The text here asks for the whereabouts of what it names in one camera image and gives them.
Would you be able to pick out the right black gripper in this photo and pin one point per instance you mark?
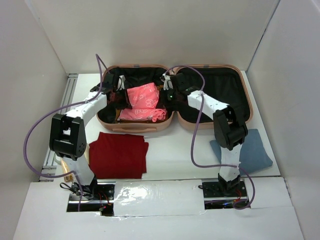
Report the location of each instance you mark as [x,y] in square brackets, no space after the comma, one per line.
[163,103]

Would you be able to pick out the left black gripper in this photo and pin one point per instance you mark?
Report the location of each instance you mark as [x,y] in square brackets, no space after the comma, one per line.
[126,103]

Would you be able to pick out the mustard brown garment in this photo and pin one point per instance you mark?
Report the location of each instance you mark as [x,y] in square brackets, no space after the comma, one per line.
[135,115]

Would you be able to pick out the coral pink patterned garment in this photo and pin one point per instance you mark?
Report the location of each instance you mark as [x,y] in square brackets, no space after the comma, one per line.
[147,97]

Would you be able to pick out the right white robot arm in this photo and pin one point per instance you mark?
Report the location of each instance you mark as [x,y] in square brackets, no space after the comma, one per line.
[229,126]

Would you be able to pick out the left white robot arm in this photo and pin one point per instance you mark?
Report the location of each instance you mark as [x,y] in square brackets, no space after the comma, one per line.
[68,136]

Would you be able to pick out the pink open suitcase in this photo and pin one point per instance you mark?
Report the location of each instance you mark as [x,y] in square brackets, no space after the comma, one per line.
[222,82]

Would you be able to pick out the dark red folded garment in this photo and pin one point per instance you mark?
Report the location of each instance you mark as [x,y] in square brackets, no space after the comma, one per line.
[118,156]

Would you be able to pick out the gold cosmetic bottles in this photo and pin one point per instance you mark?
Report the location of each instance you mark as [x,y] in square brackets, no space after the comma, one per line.
[66,170]

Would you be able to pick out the grey blue folded garment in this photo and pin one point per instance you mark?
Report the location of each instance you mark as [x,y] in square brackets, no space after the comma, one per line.
[251,156]

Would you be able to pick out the aluminium rail frame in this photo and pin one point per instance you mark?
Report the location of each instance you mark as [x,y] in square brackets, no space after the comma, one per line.
[51,163]

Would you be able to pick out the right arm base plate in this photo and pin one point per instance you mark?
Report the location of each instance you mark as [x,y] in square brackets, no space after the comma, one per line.
[215,198]

